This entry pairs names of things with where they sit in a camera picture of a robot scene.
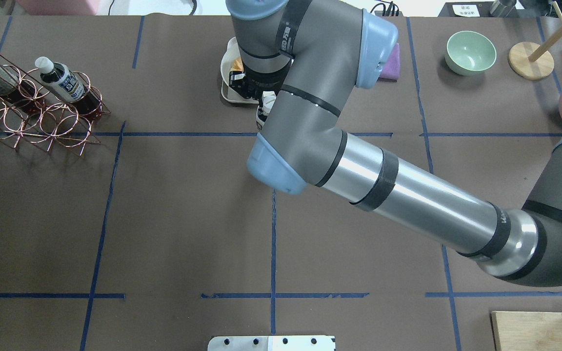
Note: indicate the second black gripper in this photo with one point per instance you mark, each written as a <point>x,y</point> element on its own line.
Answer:
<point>247,86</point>

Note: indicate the tea bottle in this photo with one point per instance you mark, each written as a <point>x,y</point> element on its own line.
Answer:
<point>68,87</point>
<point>18,93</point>
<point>266,102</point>

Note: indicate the second grey robot arm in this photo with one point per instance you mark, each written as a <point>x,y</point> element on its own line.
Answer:
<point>312,53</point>

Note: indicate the cream tray with bear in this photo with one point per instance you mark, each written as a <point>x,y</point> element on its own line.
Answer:
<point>232,97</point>

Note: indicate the glazed twisted donut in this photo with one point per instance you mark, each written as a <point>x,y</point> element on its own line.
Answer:
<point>237,65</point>

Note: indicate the cream round plate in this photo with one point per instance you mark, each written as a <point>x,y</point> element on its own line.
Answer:
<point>232,52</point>

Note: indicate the purple folded cloth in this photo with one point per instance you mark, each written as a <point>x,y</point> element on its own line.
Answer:
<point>391,69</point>

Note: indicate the black box with label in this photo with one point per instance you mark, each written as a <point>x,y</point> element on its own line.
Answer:
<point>484,9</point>

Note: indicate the mint green bowl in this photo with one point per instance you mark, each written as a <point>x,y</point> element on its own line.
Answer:
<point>469,53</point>

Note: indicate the wooden stand round base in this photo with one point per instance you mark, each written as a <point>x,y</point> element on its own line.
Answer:
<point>534,61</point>

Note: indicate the wooden cutting board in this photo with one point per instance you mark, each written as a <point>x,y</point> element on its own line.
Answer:
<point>527,331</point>

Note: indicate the copper wire bottle rack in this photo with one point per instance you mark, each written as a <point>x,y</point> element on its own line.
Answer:
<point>56,123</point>

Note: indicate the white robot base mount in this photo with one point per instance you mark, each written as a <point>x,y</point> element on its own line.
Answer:
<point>273,343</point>

